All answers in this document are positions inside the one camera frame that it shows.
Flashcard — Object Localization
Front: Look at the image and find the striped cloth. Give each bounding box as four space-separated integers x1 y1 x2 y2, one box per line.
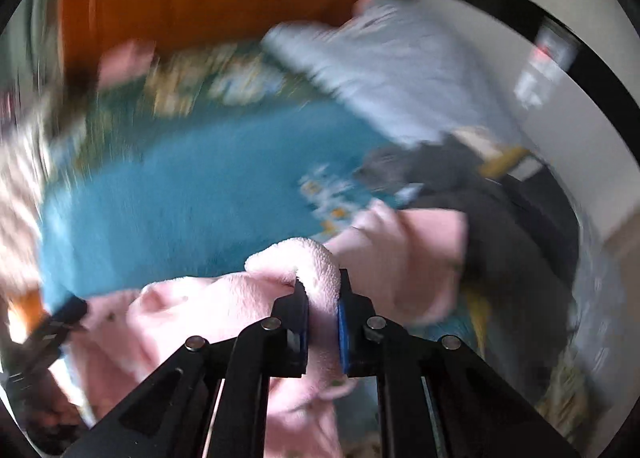
0 88 68 299

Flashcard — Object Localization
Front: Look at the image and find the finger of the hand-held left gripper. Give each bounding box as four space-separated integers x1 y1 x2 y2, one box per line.
29 294 90 356

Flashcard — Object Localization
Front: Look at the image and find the dark grey garment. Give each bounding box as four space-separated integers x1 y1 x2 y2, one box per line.
354 132 578 301

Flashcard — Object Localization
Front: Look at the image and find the pink fleece garment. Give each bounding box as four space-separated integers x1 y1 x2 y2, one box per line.
65 198 471 458

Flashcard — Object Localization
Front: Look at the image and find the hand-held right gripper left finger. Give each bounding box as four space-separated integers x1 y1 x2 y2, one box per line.
62 278 312 458

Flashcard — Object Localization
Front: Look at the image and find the floral printed blanket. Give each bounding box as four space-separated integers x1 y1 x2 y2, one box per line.
37 38 496 458

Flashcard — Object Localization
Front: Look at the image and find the white wardrobe black stripe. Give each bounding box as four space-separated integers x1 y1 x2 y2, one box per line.
412 0 640 244

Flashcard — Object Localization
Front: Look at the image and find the pink cloth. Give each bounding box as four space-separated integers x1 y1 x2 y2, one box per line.
95 37 158 92

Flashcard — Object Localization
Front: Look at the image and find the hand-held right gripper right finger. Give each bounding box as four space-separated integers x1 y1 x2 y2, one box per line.
337 268 582 458

